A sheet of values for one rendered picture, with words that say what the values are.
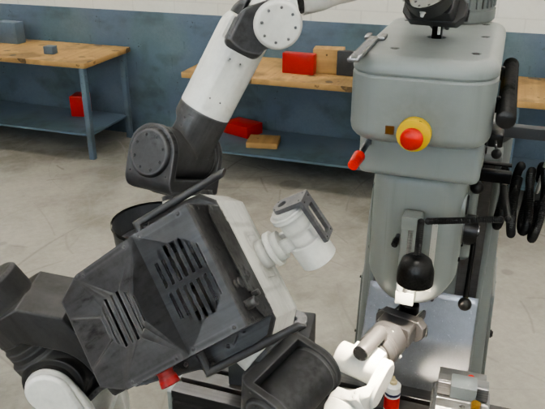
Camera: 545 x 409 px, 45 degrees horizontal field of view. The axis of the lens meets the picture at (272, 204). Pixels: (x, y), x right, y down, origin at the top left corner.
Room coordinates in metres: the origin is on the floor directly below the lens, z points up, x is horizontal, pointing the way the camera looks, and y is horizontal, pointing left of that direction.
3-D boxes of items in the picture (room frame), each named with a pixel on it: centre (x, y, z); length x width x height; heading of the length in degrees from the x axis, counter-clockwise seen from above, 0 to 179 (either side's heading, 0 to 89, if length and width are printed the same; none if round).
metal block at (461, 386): (1.29, -0.47, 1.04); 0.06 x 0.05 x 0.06; 73
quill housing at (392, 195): (1.34, -0.33, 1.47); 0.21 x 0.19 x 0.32; 71
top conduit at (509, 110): (1.33, -0.48, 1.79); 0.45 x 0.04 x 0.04; 161
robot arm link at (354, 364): (1.17, -0.20, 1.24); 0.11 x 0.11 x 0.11; 56
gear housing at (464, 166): (1.38, -0.34, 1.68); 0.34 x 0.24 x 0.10; 161
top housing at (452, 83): (1.35, -0.33, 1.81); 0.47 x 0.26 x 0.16; 161
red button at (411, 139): (1.10, -0.24, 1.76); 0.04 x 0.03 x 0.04; 71
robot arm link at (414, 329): (1.27, -0.28, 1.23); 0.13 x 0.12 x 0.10; 56
